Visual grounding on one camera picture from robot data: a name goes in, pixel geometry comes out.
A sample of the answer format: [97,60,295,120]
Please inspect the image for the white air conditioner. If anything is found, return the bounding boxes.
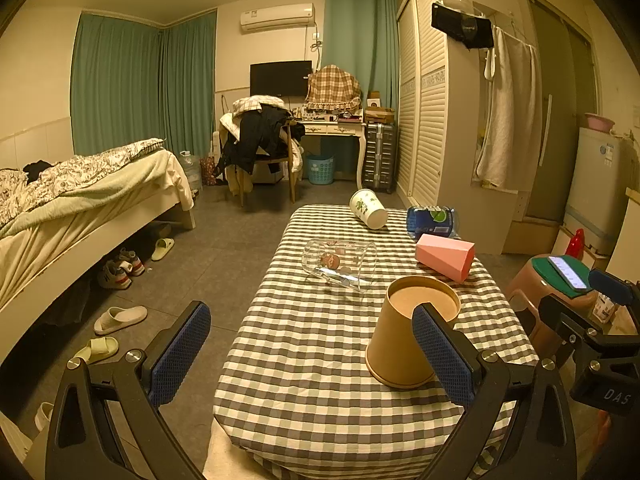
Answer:
[239,3,317,35]

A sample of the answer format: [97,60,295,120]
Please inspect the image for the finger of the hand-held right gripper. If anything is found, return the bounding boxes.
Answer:
[588,269,633,307]
[539,294,605,348]

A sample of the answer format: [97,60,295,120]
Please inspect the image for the large water jug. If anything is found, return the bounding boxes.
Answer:
[179,150,204,192]

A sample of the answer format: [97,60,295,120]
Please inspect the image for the brown plastic stool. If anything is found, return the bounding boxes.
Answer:
[506,258,601,367]

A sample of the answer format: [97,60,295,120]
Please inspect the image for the light plaid clothes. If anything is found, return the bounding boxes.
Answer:
[219,95,290,147]

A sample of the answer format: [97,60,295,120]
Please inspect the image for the smartphone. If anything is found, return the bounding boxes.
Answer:
[547,255,591,291]

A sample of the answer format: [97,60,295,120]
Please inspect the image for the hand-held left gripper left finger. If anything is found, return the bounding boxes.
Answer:
[44,301,213,480]

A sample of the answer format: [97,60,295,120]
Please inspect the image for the plaid cloth cover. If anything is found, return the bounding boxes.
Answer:
[305,65,364,112]

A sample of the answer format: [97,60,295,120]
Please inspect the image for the green pad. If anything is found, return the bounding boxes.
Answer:
[530,255,594,299]

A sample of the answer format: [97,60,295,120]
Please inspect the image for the brown paper cup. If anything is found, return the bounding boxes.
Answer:
[366,275,462,389]

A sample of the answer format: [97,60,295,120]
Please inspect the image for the red bottle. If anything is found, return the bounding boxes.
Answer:
[565,228,586,261]

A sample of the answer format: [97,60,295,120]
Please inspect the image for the checkered tablecloth table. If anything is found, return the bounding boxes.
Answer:
[202,204,541,480]

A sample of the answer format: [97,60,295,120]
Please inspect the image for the teal plastic basket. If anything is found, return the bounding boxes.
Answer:
[306,154,335,185]

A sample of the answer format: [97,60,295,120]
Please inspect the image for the white wardrobe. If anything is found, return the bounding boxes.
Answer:
[395,0,532,257]

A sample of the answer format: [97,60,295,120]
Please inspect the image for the light green blanket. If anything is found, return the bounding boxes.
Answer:
[0,151,195,307]

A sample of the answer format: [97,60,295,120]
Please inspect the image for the black clothes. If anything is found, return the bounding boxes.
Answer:
[222,104,307,177]

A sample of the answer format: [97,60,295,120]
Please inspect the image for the pink plastic cup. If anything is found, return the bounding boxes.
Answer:
[415,233,476,282]

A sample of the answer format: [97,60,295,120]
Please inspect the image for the pale yellow slipper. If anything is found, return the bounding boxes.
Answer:
[71,336,120,365]

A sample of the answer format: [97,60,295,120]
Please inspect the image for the frosted glass door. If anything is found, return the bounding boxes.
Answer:
[522,0,609,225]

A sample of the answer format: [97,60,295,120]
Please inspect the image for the white dressing desk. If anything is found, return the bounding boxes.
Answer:
[295,119,369,189]

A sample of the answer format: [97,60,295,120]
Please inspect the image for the small white fridge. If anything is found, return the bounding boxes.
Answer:
[564,126,640,257]

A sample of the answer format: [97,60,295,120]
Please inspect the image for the clear glass cup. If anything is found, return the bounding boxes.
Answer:
[301,239,377,292]

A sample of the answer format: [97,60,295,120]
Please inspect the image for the white paper cup green print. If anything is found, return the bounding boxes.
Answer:
[349,188,390,230]

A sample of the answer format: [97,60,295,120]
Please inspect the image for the white towel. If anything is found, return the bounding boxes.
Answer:
[474,25,539,189]

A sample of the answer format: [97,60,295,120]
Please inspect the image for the black hanging cloth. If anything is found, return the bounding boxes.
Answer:
[431,2,495,50]

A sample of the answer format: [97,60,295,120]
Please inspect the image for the wooden chair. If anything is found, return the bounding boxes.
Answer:
[227,119,302,209]

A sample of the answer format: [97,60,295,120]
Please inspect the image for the patterned duvet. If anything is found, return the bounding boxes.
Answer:
[0,138,167,227]

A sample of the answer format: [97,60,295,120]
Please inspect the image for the green curtain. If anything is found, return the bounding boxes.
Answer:
[70,12,165,157]
[320,0,402,112]
[160,11,218,159]

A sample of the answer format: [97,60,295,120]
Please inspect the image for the white slipper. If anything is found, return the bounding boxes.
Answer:
[94,306,149,336]
[34,402,55,432]

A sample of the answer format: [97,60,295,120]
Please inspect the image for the pink basin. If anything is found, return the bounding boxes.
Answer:
[584,113,617,132]

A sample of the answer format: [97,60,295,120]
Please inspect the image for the white bed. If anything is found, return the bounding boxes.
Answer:
[0,137,197,367]

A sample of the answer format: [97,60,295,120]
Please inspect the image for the dark ribbed suitcase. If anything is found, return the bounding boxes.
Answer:
[361,122,399,195]

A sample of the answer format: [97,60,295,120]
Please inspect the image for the dark cloth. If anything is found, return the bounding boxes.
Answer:
[22,160,62,182]

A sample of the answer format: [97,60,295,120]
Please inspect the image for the black television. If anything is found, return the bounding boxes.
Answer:
[250,60,313,97]

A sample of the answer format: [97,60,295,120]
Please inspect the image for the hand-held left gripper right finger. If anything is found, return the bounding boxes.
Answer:
[411,303,579,480]

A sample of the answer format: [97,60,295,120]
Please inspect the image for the white storage box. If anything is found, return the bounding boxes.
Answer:
[250,160,287,187]

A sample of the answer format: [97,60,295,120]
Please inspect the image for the white sneaker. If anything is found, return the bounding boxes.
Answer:
[119,249,146,277]
[97,260,133,290]

